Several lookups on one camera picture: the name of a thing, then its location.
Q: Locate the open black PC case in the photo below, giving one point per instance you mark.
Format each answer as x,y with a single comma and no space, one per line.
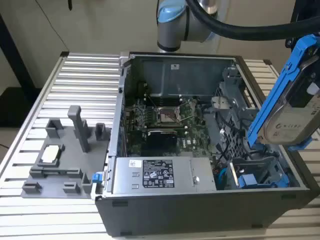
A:
175,215

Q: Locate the black graphics card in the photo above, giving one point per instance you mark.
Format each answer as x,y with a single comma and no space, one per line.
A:
160,143

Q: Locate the white sticker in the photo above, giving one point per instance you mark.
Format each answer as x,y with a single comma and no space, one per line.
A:
175,66

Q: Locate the disk bay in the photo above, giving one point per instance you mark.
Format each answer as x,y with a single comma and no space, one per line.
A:
265,172

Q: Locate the blue case latch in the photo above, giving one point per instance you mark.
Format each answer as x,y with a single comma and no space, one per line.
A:
97,178

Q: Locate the grey parts rack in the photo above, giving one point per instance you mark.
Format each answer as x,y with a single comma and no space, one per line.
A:
70,160

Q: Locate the CPU chip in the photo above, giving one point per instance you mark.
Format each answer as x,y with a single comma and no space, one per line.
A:
50,153

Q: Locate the CPU socket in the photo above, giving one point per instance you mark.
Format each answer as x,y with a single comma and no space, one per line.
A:
167,115

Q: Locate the green motherboard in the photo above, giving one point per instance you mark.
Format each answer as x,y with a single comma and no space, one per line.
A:
197,137

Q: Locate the hard disk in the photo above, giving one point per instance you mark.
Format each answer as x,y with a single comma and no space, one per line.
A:
282,125

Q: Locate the black furniture frame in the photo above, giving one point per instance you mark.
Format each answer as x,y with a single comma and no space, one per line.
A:
15,107

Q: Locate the silver power supply unit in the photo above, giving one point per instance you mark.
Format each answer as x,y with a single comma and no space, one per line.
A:
130,178

